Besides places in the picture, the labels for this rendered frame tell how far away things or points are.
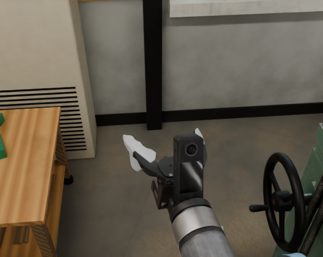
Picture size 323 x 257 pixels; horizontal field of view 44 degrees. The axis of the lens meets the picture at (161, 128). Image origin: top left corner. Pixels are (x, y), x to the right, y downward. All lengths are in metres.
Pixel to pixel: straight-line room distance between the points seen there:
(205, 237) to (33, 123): 1.43
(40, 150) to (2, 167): 0.16
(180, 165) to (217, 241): 0.13
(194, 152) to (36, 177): 1.13
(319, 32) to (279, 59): 0.26
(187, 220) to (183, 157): 0.10
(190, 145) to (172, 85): 1.83
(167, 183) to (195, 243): 0.13
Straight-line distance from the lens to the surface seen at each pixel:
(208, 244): 0.61
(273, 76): 2.58
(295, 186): 1.12
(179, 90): 2.49
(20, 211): 1.61
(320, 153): 1.40
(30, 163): 1.76
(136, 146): 0.73
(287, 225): 1.75
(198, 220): 0.63
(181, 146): 0.64
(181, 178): 0.66
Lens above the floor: 1.77
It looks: 43 degrees down
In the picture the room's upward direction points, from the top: straight up
